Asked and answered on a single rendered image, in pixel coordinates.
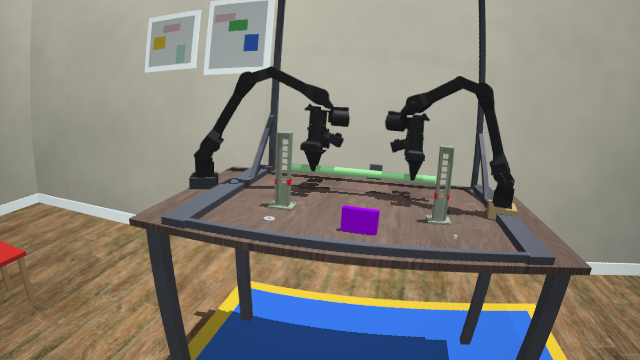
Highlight purple block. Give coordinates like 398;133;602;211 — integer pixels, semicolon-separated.
340;206;380;235

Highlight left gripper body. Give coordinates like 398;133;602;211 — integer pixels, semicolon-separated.
404;132;425;161

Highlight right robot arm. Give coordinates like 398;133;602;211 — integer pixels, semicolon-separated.
194;66;350;177

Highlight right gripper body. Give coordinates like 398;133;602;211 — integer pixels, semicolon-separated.
300;124;330;152

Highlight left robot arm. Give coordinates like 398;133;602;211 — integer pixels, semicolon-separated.
385;76;515;209

